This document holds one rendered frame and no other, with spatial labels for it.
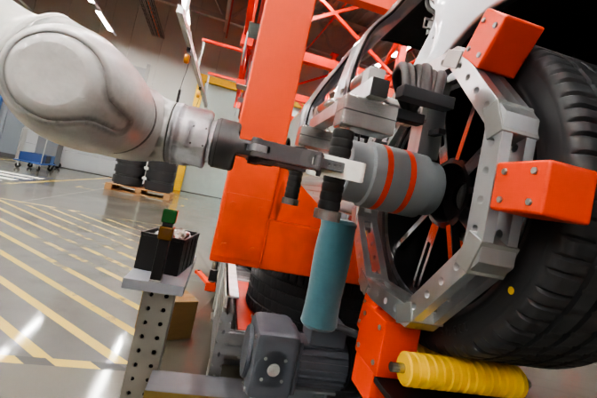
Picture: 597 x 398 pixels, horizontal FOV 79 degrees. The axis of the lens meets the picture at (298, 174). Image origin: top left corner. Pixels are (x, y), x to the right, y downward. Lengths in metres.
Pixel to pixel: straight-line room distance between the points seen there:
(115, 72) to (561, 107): 0.59
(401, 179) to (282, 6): 0.77
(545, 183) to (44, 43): 0.53
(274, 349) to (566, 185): 0.78
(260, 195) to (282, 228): 0.13
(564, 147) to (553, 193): 0.12
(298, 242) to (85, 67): 0.95
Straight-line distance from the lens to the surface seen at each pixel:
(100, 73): 0.36
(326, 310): 0.89
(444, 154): 0.91
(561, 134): 0.66
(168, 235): 1.12
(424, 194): 0.77
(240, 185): 1.16
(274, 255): 1.20
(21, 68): 0.36
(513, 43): 0.73
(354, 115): 0.58
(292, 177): 0.90
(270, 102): 1.19
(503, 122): 0.62
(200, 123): 0.53
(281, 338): 1.06
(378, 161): 0.73
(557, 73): 0.71
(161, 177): 8.99
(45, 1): 15.62
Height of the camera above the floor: 0.78
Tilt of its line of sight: 3 degrees up
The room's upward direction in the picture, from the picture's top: 12 degrees clockwise
